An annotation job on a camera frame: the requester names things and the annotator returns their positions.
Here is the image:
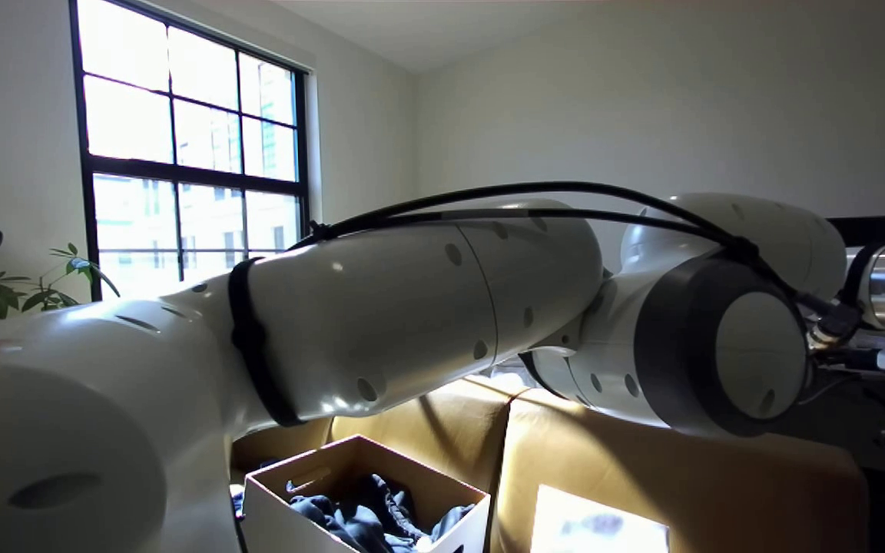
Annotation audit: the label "open cardboard shoe box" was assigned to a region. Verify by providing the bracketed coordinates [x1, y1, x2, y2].
[240, 432, 495, 553]

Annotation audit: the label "dark crumpled clothes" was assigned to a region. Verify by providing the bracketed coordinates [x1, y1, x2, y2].
[285, 471, 480, 553]

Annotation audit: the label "black framed window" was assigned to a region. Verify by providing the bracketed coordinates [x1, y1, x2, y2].
[69, 0, 314, 301]

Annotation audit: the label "white printed card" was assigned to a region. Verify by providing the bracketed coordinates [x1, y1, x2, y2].
[530, 483, 674, 553]

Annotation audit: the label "black computer monitor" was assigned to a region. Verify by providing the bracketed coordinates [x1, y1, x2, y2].
[830, 213, 885, 251]

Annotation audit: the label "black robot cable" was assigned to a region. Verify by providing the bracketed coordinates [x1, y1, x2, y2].
[297, 177, 868, 348]

